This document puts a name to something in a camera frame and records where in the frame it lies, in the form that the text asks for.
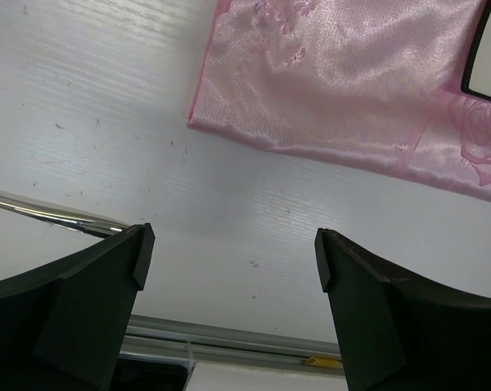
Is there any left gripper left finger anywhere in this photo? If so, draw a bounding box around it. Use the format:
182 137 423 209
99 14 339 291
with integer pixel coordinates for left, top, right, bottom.
0 224 155 390

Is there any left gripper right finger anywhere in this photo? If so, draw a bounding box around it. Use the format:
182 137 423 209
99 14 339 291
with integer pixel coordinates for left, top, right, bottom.
314 229 491 390

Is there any pink satin cloth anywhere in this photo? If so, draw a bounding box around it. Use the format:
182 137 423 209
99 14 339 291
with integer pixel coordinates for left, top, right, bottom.
187 1 491 202

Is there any square white plate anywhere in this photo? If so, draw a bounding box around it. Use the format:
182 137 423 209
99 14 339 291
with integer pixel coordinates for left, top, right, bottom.
461 0 491 102

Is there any silver fork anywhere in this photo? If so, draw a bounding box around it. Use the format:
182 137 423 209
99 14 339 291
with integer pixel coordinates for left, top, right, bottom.
0 191 129 239

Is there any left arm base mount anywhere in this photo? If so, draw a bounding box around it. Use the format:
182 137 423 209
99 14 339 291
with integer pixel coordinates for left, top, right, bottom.
109 354 192 391

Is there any aluminium table rail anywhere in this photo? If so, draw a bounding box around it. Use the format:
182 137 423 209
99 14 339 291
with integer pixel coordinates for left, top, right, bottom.
120 315 344 375

